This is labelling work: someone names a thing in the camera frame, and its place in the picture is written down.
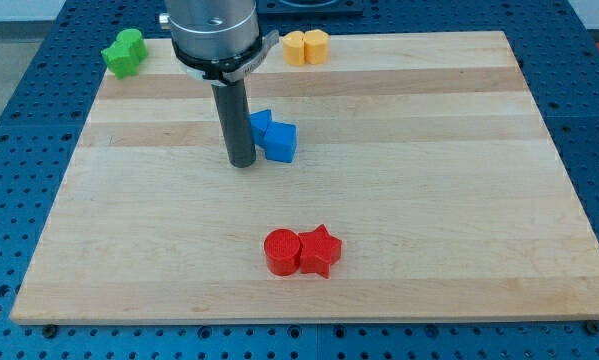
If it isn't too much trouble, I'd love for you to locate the red star block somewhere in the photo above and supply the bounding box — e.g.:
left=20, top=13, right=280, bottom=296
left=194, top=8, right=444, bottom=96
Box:
left=298, top=224, right=342, bottom=279

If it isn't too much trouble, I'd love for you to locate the green star block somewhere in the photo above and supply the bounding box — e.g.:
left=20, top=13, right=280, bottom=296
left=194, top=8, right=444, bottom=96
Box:
left=101, top=41, right=139, bottom=79

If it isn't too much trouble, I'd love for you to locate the blue cube block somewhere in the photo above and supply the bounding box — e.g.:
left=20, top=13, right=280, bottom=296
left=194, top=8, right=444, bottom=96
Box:
left=263, top=122, right=297, bottom=163

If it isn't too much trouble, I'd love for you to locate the red cylinder block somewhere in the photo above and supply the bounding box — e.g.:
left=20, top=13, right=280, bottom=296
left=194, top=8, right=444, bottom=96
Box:
left=263, top=229, right=302, bottom=276

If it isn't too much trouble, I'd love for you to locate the blue block behind rod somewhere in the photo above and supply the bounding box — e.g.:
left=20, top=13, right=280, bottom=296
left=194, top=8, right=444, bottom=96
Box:
left=250, top=109, right=272, bottom=148

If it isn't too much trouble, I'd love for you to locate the dark grey cylindrical pointer rod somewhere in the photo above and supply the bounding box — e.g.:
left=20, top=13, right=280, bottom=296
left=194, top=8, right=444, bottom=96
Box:
left=212, top=80, right=256, bottom=168

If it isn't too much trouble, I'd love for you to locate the wooden board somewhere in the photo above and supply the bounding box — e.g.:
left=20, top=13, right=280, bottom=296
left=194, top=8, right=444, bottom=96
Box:
left=10, top=31, right=599, bottom=325

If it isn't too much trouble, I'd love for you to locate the yellow heart block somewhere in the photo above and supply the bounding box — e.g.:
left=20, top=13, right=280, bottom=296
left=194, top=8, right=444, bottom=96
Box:
left=281, top=31, right=305, bottom=66

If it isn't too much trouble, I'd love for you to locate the yellow rounded block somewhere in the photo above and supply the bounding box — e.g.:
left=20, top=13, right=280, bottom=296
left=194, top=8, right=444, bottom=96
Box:
left=304, top=29, right=330, bottom=64

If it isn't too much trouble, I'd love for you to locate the green rounded block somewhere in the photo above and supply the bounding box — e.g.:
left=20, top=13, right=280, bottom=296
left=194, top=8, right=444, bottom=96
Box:
left=115, top=28, right=148, bottom=63

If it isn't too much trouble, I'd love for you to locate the grey clamp bracket on wrist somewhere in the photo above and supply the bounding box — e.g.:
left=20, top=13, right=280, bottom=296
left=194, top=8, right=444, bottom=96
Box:
left=171, top=30, right=280, bottom=86

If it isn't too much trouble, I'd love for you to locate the dark base plate top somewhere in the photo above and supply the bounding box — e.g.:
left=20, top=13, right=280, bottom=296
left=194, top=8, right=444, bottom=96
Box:
left=256, top=0, right=364, bottom=15

